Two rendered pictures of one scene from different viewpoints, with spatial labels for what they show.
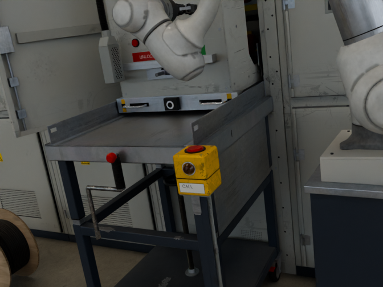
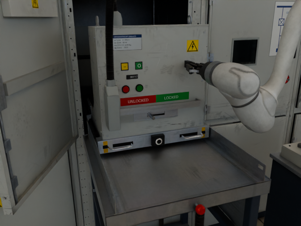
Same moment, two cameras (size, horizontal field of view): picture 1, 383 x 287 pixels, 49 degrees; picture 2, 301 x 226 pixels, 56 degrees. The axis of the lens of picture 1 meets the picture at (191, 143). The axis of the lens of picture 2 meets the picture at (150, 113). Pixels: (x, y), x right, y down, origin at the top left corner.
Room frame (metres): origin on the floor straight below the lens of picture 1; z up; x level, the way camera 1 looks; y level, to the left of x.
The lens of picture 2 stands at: (0.84, 0.94, 1.42)
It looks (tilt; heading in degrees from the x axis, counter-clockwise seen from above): 19 degrees down; 313
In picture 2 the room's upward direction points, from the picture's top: 1 degrees counter-clockwise
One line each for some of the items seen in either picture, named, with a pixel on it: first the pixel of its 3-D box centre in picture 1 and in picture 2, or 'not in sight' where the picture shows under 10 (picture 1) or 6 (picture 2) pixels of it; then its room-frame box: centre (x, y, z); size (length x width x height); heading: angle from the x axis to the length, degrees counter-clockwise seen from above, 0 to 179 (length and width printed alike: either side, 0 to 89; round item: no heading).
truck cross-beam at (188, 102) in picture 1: (176, 102); (155, 137); (1.65, 0.04, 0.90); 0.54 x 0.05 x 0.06; 61
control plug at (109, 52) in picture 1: (111, 59); (112, 106); (1.67, 0.26, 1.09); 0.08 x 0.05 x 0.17; 151
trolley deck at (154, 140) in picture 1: (169, 125); (161, 159); (1.58, 0.07, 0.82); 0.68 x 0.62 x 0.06; 151
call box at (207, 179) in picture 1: (198, 169); not in sight; (0.93, -0.01, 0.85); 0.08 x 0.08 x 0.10; 61
